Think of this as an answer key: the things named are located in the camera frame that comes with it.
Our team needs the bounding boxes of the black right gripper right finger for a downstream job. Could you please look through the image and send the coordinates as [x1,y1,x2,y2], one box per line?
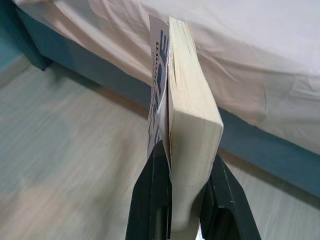
[198,149,262,240]

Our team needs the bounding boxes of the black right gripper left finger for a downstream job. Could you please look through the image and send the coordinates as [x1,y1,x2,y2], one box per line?
[125,141,173,240]

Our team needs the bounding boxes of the white book blue letters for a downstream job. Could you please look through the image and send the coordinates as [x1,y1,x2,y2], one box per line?
[146,14,224,231]

